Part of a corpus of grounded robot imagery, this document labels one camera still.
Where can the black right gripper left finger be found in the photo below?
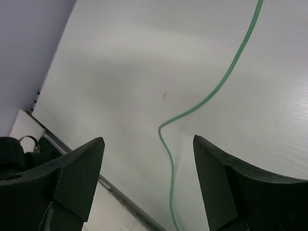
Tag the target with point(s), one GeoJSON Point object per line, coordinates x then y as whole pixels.
{"type": "Point", "coordinates": [55, 196]}

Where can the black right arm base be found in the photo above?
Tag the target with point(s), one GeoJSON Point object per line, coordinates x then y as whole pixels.
{"type": "Point", "coordinates": [14, 160]}

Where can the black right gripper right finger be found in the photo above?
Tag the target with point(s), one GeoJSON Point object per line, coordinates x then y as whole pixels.
{"type": "Point", "coordinates": [239, 196]}

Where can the white front platform board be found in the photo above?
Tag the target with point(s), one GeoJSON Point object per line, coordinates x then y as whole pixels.
{"type": "Point", "coordinates": [111, 210]}

